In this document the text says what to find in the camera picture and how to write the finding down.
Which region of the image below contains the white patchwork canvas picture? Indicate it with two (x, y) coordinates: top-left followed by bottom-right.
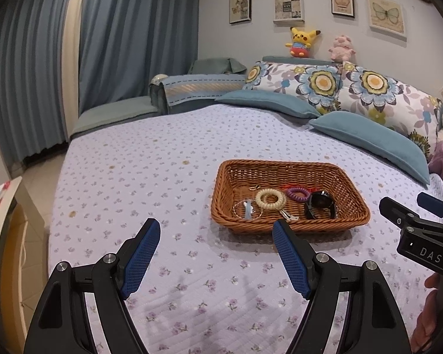
(273, 0), (305, 27)

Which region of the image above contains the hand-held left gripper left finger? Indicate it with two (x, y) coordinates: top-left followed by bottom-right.
(24, 218), (161, 354)

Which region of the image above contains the blue curtain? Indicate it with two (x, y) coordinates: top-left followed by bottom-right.
(79, 0), (201, 114)
(0, 0), (70, 165)

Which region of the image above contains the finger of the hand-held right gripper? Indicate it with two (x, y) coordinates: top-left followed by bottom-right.
(379, 197), (420, 230)
(417, 192), (443, 226)

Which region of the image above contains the metal hair clip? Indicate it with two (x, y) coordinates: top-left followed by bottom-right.
(279, 209), (300, 224)

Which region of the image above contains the small black framed picture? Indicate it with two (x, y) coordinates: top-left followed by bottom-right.
(330, 0), (356, 17)

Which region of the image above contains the cream coil hair tie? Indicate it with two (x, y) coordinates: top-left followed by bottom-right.
(255, 188), (286, 212)

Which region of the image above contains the person's right hand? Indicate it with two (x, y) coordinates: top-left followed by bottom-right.
(410, 271), (443, 354)

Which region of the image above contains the black hair claw clip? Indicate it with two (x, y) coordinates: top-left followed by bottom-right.
(303, 189), (337, 221)

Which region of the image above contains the teal pillow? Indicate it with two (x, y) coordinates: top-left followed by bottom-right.
(215, 89), (320, 119)
(309, 111), (431, 186)

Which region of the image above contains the brown wicker basket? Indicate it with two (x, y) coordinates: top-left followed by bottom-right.
(211, 159), (371, 234)

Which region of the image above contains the cream curtain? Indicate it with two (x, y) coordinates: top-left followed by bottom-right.
(60, 0), (90, 145)

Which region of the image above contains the beige side table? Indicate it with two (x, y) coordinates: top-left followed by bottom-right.
(0, 176), (45, 354)

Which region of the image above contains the purple coil hair tie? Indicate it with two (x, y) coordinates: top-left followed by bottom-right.
(286, 186), (312, 203)

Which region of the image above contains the yellow plush toy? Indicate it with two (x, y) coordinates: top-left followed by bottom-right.
(284, 27), (321, 59)

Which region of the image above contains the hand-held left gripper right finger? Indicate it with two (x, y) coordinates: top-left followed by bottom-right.
(272, 219), (418, 354)

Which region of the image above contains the lilac floral bedspread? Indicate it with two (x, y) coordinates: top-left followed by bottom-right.
(48, 103), (443, 354)

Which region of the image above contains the butterfly canvas picture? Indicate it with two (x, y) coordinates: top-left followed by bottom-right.
(367, 0), (408, 38)

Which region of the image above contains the pink plush toy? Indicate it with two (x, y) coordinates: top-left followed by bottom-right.
(328, 35), (356, 63)

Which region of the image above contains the grey-green sofa seat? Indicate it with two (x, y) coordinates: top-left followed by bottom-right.
(69, 95), (160, 143)

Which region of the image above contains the tall black framed picture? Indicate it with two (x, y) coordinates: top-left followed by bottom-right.
(228, 0), (253, 25)

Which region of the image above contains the floral print pillow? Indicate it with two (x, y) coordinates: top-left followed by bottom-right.
(242, 61), (343, 116)
(338, 61), (443, 154)

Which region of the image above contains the green folded cloth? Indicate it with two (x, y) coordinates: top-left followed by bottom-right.
(187, 58), (247, 77)

